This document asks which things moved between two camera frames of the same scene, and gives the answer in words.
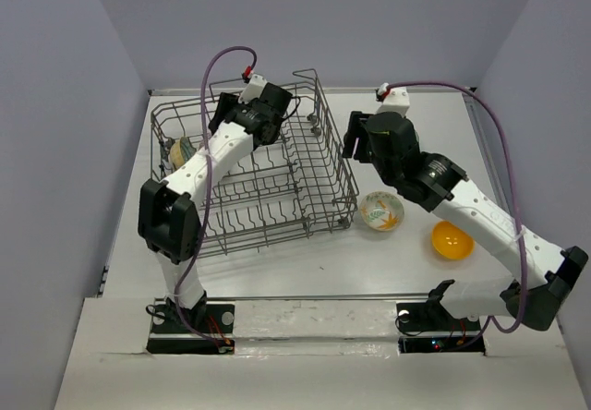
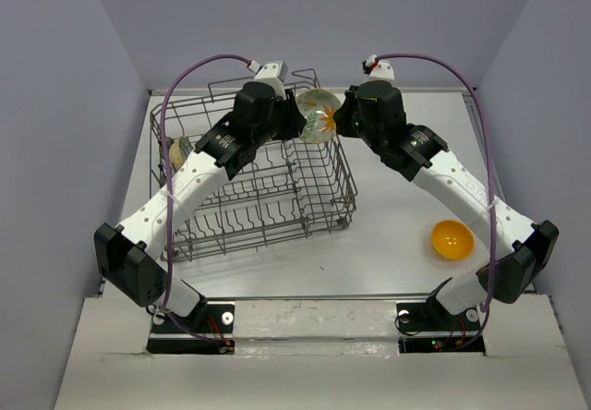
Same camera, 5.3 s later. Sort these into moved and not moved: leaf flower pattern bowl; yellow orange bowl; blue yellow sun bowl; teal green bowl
Moved: leaf flower pattern bowl
Not moved: yellow orange bowl; blue yellow sun bowl; teal green bowl
